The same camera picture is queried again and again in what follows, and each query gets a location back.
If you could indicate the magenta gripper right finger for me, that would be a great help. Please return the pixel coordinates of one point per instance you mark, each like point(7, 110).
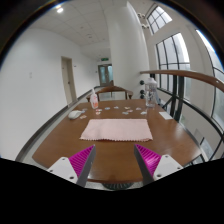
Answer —
point(153, 166)

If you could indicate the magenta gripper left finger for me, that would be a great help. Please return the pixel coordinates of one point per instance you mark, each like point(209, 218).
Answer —
point(75, 168)

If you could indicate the pink towel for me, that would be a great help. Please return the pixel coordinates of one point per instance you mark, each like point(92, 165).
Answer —
point(117, 130)

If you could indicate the white paper sheet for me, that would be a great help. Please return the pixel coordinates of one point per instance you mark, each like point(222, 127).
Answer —
point(165, 115)

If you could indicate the white computer mouse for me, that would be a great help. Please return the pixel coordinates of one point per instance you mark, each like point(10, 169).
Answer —
point(74, 114)

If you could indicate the white spray bottle orange label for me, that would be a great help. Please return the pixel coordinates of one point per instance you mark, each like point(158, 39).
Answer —
point(94, 99)

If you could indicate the clear plastic water jug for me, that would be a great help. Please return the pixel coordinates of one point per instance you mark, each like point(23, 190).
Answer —
point(150, 92)

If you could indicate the wooden chair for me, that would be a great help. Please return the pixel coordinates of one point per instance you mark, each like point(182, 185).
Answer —
point(111, 89)

